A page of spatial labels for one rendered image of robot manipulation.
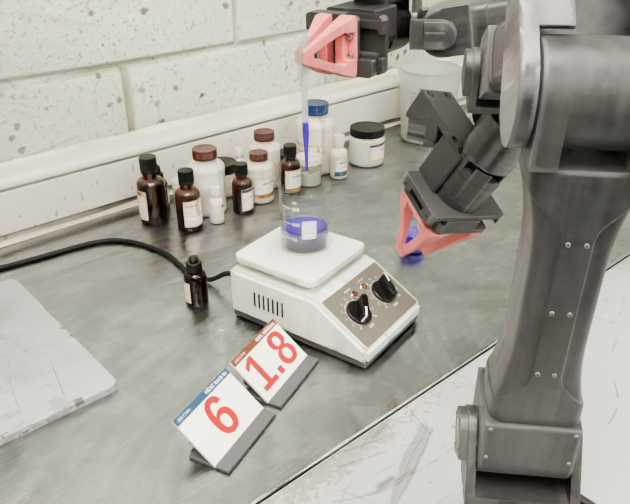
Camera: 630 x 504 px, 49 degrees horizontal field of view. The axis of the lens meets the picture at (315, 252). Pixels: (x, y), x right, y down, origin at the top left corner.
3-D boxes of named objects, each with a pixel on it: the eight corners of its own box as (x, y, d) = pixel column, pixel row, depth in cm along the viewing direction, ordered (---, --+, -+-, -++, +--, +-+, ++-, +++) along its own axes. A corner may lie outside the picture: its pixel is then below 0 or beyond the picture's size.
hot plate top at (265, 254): (368, 249, 86) (368, 243, 86) (312, 290, 78) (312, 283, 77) (291, 224, 92) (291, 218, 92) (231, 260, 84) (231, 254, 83)
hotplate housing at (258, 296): (420, 320, 86) (425, 264, 83) (365, 373, 77) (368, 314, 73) (280, 269, 98) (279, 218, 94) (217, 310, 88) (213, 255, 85)
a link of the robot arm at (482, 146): (454, 129, 72) (492, 77, 67) (501, 150, 73) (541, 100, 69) (456, 170, 67) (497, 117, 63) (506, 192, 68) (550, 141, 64)
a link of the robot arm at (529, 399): (468, 425, 57) (531, 20, 40) (551, 432, 56) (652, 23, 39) (474, 489, 51) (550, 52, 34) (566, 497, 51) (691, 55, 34)
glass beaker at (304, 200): (340, 245, 86) (342, 182, 82) (310, 266, 82) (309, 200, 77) (296, 230, 90) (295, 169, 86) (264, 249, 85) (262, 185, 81)
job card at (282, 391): (318, 361, 79) (318, 332, 77) (280, 409, 72) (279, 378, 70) (272, 347, 81) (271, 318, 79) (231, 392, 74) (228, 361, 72)
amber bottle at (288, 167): (276, 192, 122) (275, 144, 117) (291, 186, 124) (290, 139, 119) (289, 198, 119) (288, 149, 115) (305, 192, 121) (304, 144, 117)
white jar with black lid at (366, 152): (343, 165, 133) (344, 129, 130) (356, 153, 139) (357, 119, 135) (376, 170, 131) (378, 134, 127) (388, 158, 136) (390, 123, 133)
